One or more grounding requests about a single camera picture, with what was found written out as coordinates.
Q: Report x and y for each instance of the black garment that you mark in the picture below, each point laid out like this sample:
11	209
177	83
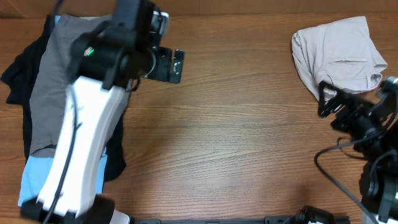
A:
21	76

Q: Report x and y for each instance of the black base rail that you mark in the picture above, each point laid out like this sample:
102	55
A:
266	220

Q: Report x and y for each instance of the beige khaki shorts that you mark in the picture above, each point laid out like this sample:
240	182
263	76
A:
340	53

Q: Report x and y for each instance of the grey shorts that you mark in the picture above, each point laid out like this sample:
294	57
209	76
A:
47	101

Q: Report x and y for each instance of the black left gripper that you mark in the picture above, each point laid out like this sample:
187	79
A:
163	73

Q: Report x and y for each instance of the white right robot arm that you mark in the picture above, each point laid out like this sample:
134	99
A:
378	182

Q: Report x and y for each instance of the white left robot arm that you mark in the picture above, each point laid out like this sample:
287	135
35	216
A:
105	66

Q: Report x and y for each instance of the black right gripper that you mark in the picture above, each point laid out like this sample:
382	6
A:
353	104

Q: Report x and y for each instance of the light blue garment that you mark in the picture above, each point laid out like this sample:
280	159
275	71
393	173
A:
37	170

